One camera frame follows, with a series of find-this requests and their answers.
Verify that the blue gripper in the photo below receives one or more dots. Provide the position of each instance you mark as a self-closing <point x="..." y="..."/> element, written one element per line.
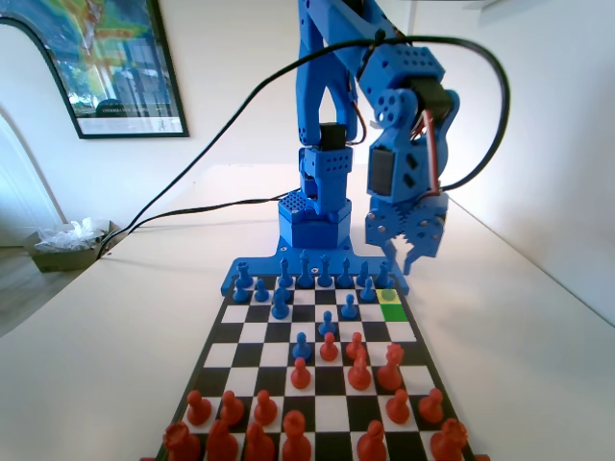
<point x="405" y="226"/>

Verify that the blue pawn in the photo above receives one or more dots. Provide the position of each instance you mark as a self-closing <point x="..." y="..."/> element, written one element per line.
<point x="349" y="309"/>
<point x="327" y="326"/>
<point x="389" y="295"/>
<point x="239" y="293"/>
<point x="367" y="292"/>
<point x="301" y="348"/>
<point x="260" y="292"/>

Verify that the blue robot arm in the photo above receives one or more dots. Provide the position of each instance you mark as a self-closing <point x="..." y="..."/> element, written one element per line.
<point x="312" y="72"/>

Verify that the group of blue chess pieces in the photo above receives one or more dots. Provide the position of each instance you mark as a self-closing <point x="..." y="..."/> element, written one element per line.
<point x="259" y="269"/>

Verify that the blue bishop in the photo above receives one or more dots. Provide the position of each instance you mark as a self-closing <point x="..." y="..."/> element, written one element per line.
<point x="285" y="274"/>
<point x="344" y="274"/>

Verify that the blue queen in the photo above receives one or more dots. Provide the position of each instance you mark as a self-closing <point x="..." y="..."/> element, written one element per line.
<point x="325" y="274"/>

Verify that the blue king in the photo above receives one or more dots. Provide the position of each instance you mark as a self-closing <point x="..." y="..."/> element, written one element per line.
<point x="304" y="274"/>

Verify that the red pawn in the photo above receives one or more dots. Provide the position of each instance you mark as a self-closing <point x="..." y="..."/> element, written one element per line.
<point x="431" y="408"/>
<point x="198" y="410"/>
<point x="301" y="377"/>
<point x="265" y="410"/>
<point x="354" y="342"/>
<point x="328" y="349"/>
<point x="232" y="410"/>
<point x="398" y="409"/>

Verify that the red queen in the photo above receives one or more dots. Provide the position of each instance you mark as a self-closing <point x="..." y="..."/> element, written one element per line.
<point x="389" y="372"/>

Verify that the black white chessboard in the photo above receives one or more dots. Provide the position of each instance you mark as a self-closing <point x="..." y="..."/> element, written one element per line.
<point x="269" y="355"/>

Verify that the white door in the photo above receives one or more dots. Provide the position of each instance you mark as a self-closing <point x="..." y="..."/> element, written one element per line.
<point x="400" y="16"/>

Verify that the red bishop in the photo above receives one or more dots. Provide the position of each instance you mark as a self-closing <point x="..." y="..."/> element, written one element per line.
<point x="372" y="444"/>
<point x="259" y="444"/>

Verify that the red king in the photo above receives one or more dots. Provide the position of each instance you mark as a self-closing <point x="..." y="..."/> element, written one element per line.
<point x="296" y="439"/>

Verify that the framed map poster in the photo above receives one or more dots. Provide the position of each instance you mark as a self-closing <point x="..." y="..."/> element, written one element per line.
<point x="120" y="72"/>

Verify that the crumpled clear plastic wrap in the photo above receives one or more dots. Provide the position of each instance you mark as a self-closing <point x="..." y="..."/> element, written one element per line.
<point x="72" y="235"/>

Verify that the cardboard box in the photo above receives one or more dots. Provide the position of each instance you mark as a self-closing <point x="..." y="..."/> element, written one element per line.
<point x="62" y="259"/>

